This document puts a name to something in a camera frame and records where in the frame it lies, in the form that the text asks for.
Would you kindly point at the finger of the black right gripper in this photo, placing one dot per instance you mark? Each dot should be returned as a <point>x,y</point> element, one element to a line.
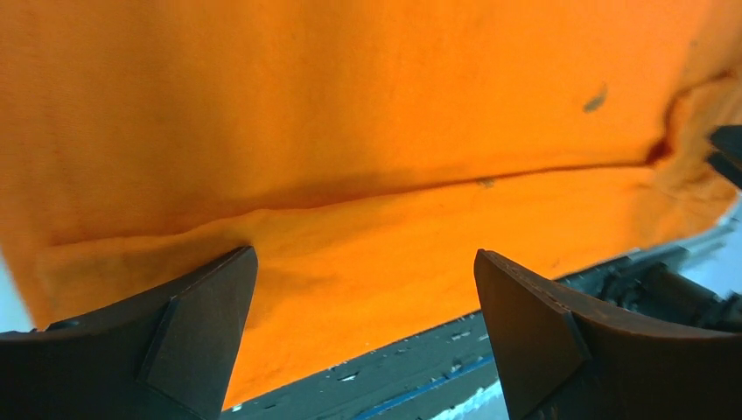
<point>725,158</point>

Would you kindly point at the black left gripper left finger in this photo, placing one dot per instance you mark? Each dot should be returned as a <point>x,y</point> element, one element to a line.
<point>165,353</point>

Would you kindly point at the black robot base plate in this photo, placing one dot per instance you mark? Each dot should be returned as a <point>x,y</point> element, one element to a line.
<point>447,372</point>

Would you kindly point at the orange t shirt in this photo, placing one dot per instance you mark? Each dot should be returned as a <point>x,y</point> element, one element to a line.
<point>366,149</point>

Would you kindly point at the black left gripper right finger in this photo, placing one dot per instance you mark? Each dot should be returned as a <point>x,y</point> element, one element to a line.
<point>629,338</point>

